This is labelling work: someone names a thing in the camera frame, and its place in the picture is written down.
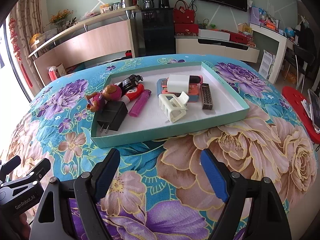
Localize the black plug adapter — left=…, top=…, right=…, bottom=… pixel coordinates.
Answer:
left=97, top=101, right=128, bottom=132

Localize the brown pink puppy figurine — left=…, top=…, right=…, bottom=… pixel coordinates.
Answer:
left=85, top=85, right=122, bottom=113

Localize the magenta lighter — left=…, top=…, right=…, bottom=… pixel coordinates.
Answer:
left=129, top=89, right=151, bottom=117

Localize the red white glue bottle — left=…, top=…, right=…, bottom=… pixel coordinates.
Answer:
left=120, top=83, right=144, bottom=105

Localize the gold black patterned lighter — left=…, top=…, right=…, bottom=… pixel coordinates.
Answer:
left=201, top=83, right=213, bottom=110

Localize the cream hair claw clip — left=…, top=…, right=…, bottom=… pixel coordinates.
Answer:
left=158, top=92, right=189, bottom=123

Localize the orange carrot knife toy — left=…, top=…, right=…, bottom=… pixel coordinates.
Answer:
left=188, top=83, right=201, bottom=102

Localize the white square charger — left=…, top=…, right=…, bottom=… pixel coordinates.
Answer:
left=167, top=74, right=189, bottom=94

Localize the black toy car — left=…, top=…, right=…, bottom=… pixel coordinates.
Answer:
left=118, top=74, right=143, bottom=95

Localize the pink kids smartwatch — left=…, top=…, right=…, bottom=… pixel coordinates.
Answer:
left=189, top=75, right=203, bottom=84

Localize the orange blue naer toy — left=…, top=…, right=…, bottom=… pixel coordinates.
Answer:
left=157, top=78, right=169, bottom=96

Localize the red gift bag on floor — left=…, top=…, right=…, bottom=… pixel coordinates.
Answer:
left=47, top=63, right=67, bottom=81

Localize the floral blue tablecloth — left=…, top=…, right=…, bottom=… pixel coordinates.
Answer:
left=1, top=54, right=319, bottom=239

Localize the teal shallow cardboard tray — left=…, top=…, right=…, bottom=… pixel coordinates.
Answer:
left=91, top=62, right=249, bottom=148

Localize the red hanging knot decoration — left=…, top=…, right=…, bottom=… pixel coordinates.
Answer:
left=9, top=18, right=33, bottom=88

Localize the red plastic stool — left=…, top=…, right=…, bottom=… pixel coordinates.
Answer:
left=281, top=86, right=319, bottom=145

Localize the smartphone on stool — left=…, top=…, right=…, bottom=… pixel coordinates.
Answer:
left=308, top=89, right=320, bottom=134

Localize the yellow flower bouquet vase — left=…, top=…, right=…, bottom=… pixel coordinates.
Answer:
left=49, top=9, right=73, bottom=33

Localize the wooden shelf desk unit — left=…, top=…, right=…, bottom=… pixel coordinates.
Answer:
left=28, top=5, right=140, bottom=86

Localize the black metal chair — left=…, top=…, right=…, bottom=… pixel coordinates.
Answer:
left=285, top=44, right=315, bottom=92

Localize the white tv stand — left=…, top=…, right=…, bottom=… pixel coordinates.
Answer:
left=175, top=36, right=260, bottom=63

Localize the black water dispenser cabinet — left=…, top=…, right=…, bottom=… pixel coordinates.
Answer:
left=142, top=0, right=176, bottom=56

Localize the white side desk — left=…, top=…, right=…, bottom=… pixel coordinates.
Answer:
left=250, top=23, right=294, bottom=84

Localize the white flat box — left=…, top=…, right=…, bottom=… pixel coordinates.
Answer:
left=198, top=29, right=230, bottom=41

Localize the blue globe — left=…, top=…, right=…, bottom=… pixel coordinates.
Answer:
left=284, top=27, right=295, bottom=38

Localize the red gift box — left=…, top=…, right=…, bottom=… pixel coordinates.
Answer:
left=174, top=23, right=199, bottom=36

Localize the red handbag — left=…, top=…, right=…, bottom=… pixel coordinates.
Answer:
left=173, top=0, right=196, bottom=24

